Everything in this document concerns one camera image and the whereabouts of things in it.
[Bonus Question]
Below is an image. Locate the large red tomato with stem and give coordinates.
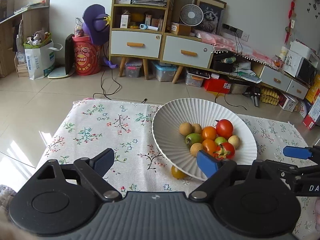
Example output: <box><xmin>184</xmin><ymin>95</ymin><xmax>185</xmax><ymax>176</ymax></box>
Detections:
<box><xmin>213</xmin><ymin>142</ymin><xmax>235</xmax><ymax>160</ymax></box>

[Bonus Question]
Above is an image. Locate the brown longan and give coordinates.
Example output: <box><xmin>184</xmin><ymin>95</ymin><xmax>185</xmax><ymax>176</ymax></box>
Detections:
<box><xmin>228</xmin><ymin>135</ymin><xmax>241</xmax><ymax>149</ymax></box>
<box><xmin>179</xmin><ymin>122</ymin><xmax>193</xmax><ymax>137</ymax></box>
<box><xmin>192</xmin><ymin>124</ymin><xmax>202</xmax><ymax>134</ymax></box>
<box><xmin>190</xmin><ymin>142</ymin><xmax>203</xmax><ymax>157</ymax></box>

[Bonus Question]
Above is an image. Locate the dark yellow-green tomato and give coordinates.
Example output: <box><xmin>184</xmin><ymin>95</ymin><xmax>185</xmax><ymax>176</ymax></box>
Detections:
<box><xmin>171</xmin><ymin>166</ymin><xmax>188</xmax><ymax>179</ymax></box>

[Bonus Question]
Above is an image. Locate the small orange tomato lower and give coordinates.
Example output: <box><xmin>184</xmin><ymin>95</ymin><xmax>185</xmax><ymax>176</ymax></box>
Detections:
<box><xmin>202</xmin><ymin>139</ymin><xmax>217</xmax><ymax>156</ymax></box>

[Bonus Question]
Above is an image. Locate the small orange tomato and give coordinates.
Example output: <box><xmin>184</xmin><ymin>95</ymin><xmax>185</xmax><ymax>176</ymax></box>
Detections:
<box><xmin>201</xmin><ymin>126</ymin><xmax>217</xmax><ymax>140</ymax></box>
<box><xmin>202</xmin><ymin>139</ymin><xmax>217</xmax><ymax>156</ymax></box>

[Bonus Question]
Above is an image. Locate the green tomato right in plate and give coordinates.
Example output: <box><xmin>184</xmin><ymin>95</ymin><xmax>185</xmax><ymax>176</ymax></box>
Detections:
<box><xmin>214</xmin><ymin>137</ymin><xmax>228</xmax><ymax>145</ymax></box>

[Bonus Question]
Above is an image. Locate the green tomato in plate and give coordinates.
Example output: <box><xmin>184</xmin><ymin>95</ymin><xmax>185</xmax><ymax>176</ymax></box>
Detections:
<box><xmin>185</xmin><ymin>133</ymin><xmax>203</xmax><ymax>148</ymax></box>
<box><xmin>214</xmin><ymin>137</ymin><xmax>228</xmax><ymax>145</ymax></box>

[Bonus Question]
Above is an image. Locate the small orange tomato upper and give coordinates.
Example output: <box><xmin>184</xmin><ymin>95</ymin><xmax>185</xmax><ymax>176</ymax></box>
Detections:
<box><xmin>201</xmin><ymin>126</ymin><xmax>217</xmax><ymax>140</ymax></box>

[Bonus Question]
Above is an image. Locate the green tomato left in plate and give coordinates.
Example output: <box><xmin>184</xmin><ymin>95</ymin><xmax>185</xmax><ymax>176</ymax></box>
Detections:
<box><xmin>185</xmin><ymin>133</ymin><xmax>203</xmax><ymax>148</ymax></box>

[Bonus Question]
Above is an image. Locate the red tomato in plate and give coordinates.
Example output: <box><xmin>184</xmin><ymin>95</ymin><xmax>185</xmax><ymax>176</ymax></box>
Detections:
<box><xmin>216</xmin><ymin>119</ymin><xmax>234</xmax><ymax>139</ymax></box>

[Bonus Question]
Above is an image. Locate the floral tablecloth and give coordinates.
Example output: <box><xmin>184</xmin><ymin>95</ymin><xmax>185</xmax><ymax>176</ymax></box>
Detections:
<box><xmin>37</xmin><ymin>98</ymin><xmax>320</xmax><ymax>240</ymax></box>

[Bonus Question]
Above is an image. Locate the brown longan in plate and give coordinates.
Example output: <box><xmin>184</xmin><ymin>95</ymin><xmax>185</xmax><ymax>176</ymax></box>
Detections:
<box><xmin>192</xmin><ymin>124</ymin><xmax>202</xmax><ymax>134</ymax></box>

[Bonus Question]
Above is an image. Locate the white ribbed plate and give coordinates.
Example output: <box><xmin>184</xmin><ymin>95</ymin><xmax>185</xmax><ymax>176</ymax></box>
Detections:
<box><xmin>152</xmin><ymin>98</ymin><xmax>257</xmax><ymax>181</ymax></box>

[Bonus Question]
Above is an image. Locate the yellow egg tray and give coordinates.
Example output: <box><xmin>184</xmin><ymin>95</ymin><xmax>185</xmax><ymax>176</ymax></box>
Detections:
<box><xmin>260</xmin><ymin>87</ymin><xmax>279</xmax><ymax>106</ymax></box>

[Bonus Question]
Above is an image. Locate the red box under stand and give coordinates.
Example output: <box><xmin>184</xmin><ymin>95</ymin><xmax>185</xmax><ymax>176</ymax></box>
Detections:
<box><xmin>204</xmin><ymin>77</ymin><xmax>232</xmax><ymax>94</ymax></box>

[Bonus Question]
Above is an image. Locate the black panel heater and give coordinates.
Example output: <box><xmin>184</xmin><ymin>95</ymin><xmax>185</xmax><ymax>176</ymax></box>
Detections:
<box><xmin>48</xmin><ymin>34</ymin><xmax>75</xmax><ymax>79</ymax></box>

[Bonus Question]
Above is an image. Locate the low tv stand with drawers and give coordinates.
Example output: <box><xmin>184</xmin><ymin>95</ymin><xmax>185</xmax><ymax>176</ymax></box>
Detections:
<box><xmin>214</xmin><ymin>50</ymin><xmax>308</xmax><ymax>99</ymax></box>

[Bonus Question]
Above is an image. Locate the clear storage box pink label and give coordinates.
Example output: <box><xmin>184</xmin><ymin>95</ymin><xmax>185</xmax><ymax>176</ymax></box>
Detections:
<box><xmin>125</xmin><ymin>59</ymin><xmax>143</xmax><ymax>77</ymax></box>

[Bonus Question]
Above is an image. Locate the clear storage box blue lid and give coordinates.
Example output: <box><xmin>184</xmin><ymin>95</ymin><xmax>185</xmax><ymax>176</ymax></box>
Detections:
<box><xmin>151</xmin><ymin>61</ymin><xmax>177</xmax><ymax>82</ymax></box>

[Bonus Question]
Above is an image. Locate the red snack bucket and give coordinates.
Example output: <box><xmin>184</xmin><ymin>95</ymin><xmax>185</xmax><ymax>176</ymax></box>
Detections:
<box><xmin>72</xmin><ymin>35</ymin><xmax>101</xmax><ymax>76</ymax></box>

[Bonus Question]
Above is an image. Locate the pink cloth on stand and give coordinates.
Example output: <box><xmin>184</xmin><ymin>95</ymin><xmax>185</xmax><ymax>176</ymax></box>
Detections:
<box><xmin>195</xmin><ymin>30</ymin><xmax>278</xmax><ymax>69</ymax></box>

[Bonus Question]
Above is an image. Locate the white paper shopping bag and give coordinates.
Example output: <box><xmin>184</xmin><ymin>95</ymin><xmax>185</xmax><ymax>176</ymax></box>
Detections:
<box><xmin>23</xmin><ymin>31</ymin><xmax>63</xmax><ymax>80</ymax></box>

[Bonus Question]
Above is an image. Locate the purple plush hat toy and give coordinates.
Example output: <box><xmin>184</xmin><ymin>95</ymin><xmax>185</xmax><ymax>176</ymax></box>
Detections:
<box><xmin>82</xmin><ymin>4</ymin><xmax>111</xmax><ymax>46</ymax></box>

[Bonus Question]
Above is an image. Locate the white desk fan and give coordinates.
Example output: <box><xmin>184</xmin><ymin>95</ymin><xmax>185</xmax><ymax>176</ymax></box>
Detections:
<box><xmin>179</xmin><ymin>4</ymin><xmax>204</xmax><ymax>37</ymax></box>

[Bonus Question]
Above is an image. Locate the framed cat picture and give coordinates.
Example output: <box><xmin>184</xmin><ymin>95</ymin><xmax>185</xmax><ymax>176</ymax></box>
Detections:
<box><xmin>195</xmin><ymin>0</ymin><xmax>227</xmax><ymax>35</ymax></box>

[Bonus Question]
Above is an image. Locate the wooden cabinet with white drawers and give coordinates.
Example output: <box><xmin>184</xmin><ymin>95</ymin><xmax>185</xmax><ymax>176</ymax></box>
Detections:
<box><xmin>109</xmin><ymin>0</ymin><xmax>213</xmax><ymax>82</ymax></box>

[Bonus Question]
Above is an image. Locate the wooden bookshelf left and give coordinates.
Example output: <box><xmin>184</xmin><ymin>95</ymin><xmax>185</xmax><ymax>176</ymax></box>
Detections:
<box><xmin>1</xmin><ymin>0</ymin><xmax>50</xmax><ymax>77</ymax></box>

